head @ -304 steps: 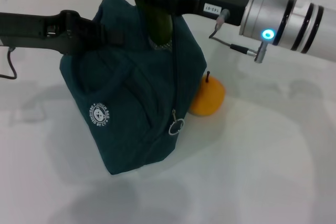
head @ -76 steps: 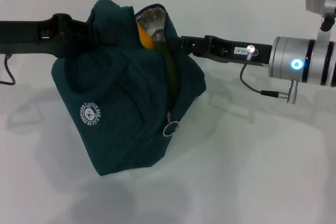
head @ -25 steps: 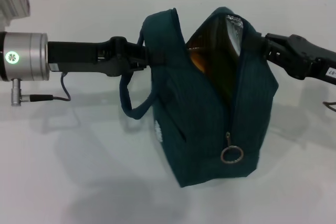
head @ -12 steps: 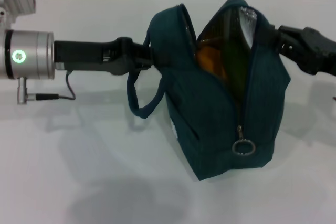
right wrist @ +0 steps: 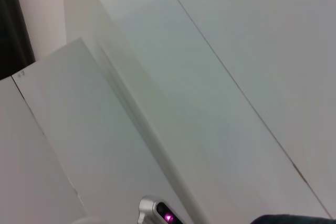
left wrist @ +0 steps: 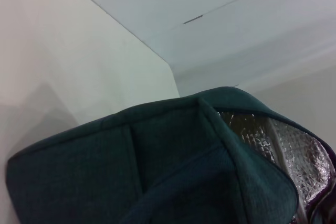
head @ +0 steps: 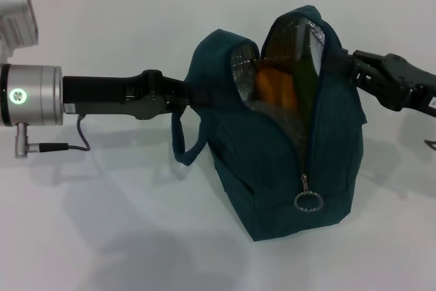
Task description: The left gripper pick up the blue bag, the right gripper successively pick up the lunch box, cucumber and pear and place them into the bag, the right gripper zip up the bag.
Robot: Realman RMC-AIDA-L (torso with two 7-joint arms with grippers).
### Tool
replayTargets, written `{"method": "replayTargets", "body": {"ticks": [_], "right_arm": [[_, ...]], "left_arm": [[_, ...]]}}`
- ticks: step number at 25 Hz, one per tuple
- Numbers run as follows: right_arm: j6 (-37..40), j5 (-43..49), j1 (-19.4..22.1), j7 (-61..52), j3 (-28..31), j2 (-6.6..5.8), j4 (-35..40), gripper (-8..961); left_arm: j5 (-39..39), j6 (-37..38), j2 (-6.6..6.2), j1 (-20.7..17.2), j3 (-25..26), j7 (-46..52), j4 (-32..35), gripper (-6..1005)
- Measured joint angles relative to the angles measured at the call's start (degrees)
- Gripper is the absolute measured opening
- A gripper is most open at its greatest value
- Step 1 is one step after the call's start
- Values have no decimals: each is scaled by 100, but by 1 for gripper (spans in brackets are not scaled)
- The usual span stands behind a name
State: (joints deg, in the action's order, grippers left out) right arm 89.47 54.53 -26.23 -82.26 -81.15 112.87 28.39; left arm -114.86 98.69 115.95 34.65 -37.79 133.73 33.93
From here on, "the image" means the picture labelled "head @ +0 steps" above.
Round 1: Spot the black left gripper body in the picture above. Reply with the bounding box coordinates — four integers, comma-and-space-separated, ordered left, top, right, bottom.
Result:
62, 70, 173, 121

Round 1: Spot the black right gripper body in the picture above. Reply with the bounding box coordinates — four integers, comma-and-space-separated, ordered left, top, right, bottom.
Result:
356, 52, 436, 117

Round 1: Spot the clear blue-rimmed food box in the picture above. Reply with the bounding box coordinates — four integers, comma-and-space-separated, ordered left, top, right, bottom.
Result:
253, 14, 324, 77

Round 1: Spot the orange yellow pear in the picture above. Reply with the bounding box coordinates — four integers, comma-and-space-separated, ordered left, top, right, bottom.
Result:
255, 67, 297, 108

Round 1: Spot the dark teal insulated lunch bag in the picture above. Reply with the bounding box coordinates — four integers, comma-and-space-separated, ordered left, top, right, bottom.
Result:
170, 5, 368, 243

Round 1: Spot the metal zipper pull ring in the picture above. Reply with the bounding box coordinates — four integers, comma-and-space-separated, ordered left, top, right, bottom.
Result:
293, 174, 323, 213

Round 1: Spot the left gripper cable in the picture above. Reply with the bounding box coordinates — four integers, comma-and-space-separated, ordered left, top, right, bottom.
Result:
14, 113, 91, 159

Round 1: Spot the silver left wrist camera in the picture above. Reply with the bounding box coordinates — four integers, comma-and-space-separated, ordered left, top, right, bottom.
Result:
0, 0, 40, 63

